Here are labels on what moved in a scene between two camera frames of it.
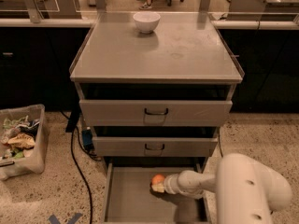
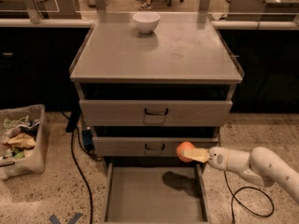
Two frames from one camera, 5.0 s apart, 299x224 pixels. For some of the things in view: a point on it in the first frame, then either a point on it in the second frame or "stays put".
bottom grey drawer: x=130 y=199 stays put
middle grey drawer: x=154 y=147 stays put
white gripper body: x=170 y=184 to x=217 y=160
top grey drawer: x=154 y=112 stays put
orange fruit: x=158 y=179 to x=186 y=145
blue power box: x=87 y=139 stays put
